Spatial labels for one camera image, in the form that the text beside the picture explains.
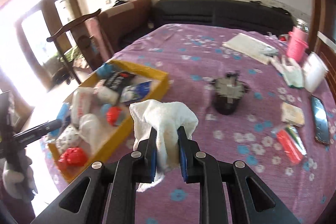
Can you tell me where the white work glove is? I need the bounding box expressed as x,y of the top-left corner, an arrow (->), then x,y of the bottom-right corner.
270,55 -> 304,89

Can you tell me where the black white packet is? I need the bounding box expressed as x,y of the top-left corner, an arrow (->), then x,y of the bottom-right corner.
103,71 -> 136,95

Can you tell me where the black smartphone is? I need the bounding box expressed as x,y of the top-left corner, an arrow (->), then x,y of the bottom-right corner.
310,96 -> 330,146

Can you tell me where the white plastic jar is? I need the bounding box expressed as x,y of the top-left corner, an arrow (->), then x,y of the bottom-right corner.
302,52 -> 329,93

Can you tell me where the yellow storage box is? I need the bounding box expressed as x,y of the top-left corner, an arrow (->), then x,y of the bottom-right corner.
48,60 -> 169,182

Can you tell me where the white red-lettered packet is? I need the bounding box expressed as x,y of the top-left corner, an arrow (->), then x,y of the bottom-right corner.
71,87 -> 94,127

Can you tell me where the black sofa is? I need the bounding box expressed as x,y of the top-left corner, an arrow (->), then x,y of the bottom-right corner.
151,0 -> 294,36

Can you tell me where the blue cloth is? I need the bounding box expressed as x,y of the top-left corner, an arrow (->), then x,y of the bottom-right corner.
95,63 -> 117,79

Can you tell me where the pink thermos bottle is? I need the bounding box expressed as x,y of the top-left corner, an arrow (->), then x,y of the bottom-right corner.
286,19 -> 309,63

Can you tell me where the blue white plastic bag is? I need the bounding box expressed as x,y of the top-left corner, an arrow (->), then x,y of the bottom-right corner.
120,81 -> 151,105

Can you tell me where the wooden chair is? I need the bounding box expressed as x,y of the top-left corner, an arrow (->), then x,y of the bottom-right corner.
47,9 -> 114,84

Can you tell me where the beige tissue packet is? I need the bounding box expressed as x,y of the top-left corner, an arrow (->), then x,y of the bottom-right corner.
281,102 -> 305,127

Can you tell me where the left gloved hand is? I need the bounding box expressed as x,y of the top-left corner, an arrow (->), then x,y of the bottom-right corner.
1,150 -> 38,200

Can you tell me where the black round device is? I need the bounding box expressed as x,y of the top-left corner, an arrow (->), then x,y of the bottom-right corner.
211,71 -> 250,115

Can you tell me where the white towel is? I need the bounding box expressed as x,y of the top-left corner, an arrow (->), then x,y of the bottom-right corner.
129,100 -> 199,193

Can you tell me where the patterned tissue pack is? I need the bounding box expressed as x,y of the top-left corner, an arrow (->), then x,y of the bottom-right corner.
55,124 -> 81,155

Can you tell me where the purple floral tablecloth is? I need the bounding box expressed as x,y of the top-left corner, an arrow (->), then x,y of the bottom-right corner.
106,24 -> 335,223

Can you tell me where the red plastic bag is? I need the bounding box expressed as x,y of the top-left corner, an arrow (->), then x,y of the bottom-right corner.
57,147 -> 88,171

